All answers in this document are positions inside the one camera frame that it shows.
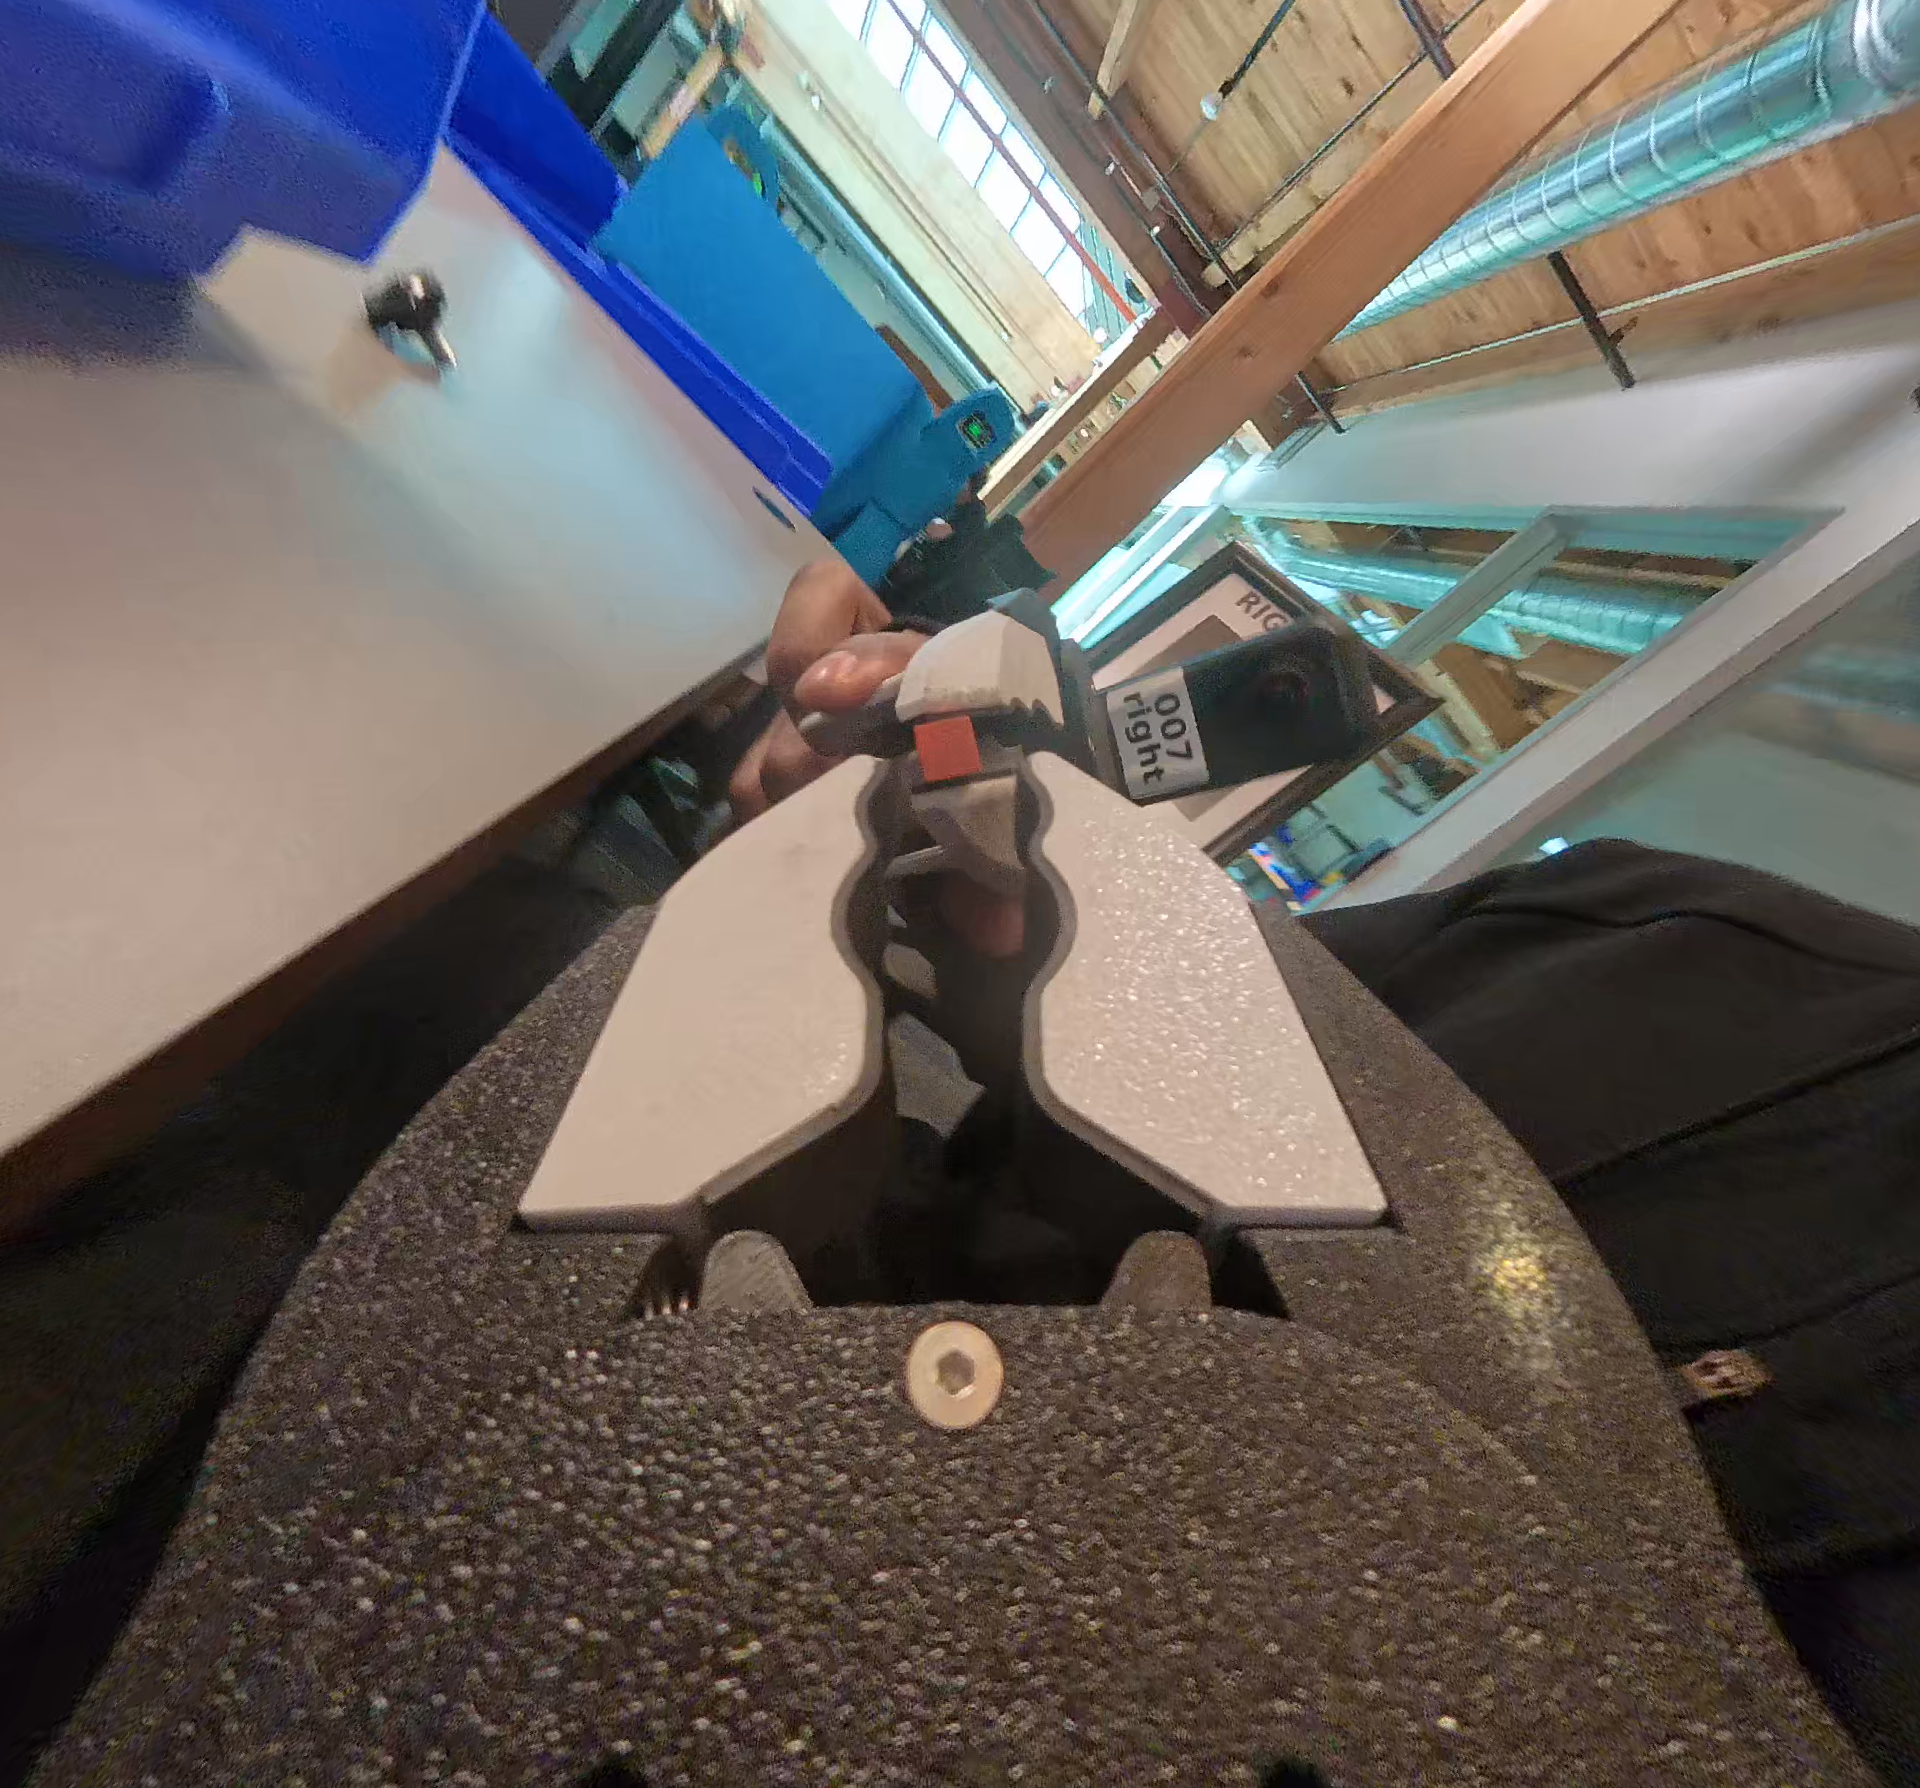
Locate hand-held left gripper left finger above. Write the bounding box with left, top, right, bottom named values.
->
left=515, top=757, right=904, bottom=1237

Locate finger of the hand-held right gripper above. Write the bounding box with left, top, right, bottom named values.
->
left=794, top=608, right=1072, bottom=757
left=908, top=763, right=1039, bottom=869

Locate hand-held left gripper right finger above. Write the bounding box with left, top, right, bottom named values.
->
left=1020, top=752, right=1392, bottom=1233

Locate large blue plastic bin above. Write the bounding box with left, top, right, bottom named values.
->
left=0, top=0, right=837, bottom=540

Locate framed marker sign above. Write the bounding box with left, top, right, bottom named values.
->
left=1078, top=528, right=1450, bottom=862

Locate light blue panel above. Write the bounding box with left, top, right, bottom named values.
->
left=598, top=108, right=938, bottom=576

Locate small black metal part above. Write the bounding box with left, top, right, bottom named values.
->
left=366, top=270, right=458, bottom=371

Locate wooden post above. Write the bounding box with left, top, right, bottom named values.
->
left=1020, top=0, right=1920, bottom=576

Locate spiral metal duct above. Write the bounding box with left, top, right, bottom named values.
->
left=1342, top=0, right=1920, bottom=343

